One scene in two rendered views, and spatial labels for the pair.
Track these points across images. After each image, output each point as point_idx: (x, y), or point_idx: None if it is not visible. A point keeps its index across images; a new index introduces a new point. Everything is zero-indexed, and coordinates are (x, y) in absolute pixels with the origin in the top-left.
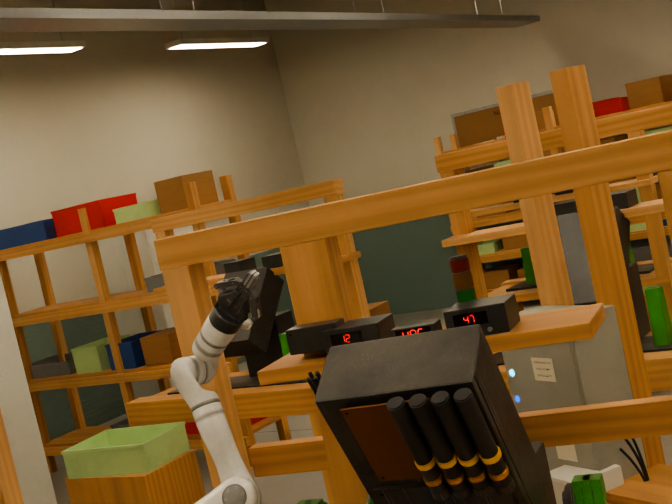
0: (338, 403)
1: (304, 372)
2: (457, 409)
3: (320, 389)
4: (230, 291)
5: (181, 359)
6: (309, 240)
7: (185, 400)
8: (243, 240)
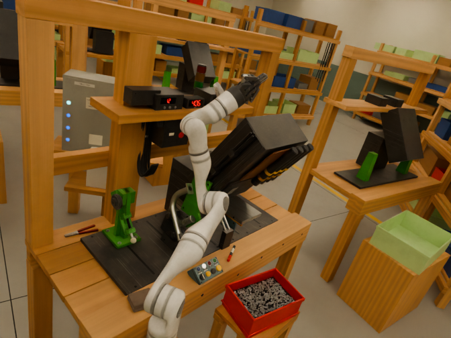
0: (271, 149)
1: (147, 118)
2: None
3: (262, 142)
4: (249, 82)
5: (200, 121)
6: (149, 34)
7: (194, 147)
8: (107, 18)
